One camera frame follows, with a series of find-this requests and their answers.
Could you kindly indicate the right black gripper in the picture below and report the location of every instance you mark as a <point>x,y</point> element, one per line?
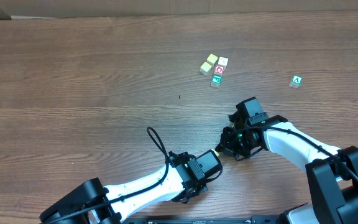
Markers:
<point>227,143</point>

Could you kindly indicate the yellow plain wooden block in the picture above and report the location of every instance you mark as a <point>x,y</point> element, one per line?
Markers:
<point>216,153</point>

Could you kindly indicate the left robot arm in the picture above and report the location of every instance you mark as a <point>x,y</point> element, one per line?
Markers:
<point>181,178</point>

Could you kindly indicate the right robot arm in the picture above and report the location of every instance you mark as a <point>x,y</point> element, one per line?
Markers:
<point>332,172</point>

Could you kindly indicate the green picture block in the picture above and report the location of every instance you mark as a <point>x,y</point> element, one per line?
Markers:
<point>216,81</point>

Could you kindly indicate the red circle block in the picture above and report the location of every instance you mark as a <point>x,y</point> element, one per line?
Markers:
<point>218,70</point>

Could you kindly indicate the yellow block lower left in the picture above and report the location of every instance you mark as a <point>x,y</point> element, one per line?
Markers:
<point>206,69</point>

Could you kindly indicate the white block top right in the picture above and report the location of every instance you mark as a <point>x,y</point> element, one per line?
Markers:
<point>222,62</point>

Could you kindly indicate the yellow block upper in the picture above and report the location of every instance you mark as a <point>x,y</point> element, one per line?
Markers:
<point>212,59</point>

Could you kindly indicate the green letter A block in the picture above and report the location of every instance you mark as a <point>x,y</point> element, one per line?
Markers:
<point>296,81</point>

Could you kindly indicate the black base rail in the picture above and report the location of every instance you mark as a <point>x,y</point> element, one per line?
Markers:
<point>216,220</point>

